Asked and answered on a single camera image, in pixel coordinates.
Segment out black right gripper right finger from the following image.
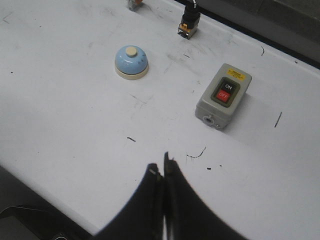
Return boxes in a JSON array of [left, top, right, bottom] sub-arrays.
[[163, 152, 246, 240]]

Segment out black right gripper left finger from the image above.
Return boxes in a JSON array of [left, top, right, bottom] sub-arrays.
[[92, 163, 165, 240]]

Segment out blue call bell cream base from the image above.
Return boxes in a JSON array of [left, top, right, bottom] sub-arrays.
[[114, 45, 149, 80]]

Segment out black device at table edge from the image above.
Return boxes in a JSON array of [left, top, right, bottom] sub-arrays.
[[0, 167, 92, 240]]

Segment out grey on off switch box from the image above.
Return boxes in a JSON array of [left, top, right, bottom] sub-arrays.
[[195, 63, 252, 130]]

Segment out black selector switch yellow base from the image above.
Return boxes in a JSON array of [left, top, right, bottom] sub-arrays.
[[177, 0, 201, 40]]

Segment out green push button switch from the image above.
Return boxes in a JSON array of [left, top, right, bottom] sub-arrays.
[[127, 0, 143, 11]]

